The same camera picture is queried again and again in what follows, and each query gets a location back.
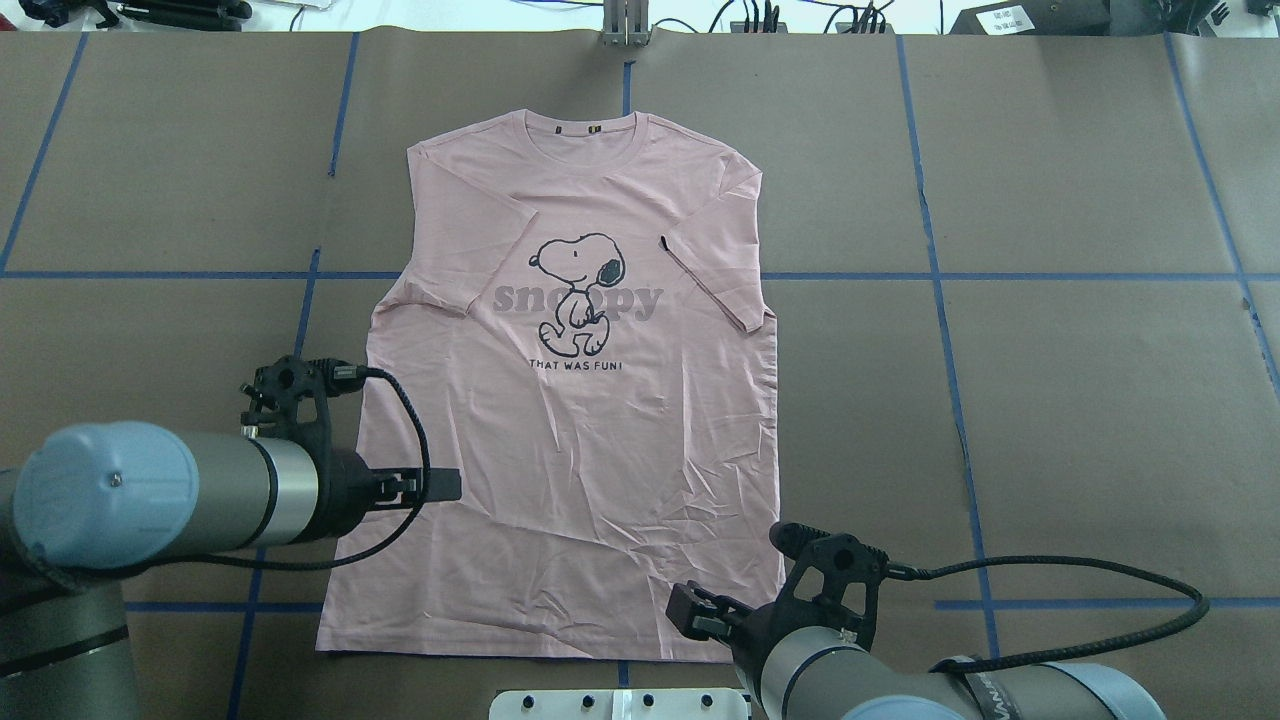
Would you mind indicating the black folded tripod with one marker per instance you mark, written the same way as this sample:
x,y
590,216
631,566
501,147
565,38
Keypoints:
x,y
213,16

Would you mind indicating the black box with label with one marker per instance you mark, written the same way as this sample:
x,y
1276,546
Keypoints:
x,y
1045,18

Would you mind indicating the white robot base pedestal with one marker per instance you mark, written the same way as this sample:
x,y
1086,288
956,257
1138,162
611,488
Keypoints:
x,y
623,703

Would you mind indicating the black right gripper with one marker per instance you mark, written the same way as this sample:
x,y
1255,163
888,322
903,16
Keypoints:
x,y
745,630

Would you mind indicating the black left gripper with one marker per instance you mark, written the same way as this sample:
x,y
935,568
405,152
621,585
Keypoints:
x,y
349,483

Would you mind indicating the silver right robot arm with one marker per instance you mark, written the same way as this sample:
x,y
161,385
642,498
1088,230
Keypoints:
x,y
815,672

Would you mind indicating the aluminium frame post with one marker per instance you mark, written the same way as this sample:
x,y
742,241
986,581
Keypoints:
x,y
626,23

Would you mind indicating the pink Snoopy t-shirt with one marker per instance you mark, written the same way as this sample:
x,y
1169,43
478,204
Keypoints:
x,y
582,328

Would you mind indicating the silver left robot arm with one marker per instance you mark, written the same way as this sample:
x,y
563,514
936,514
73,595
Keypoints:
x,y
98,503

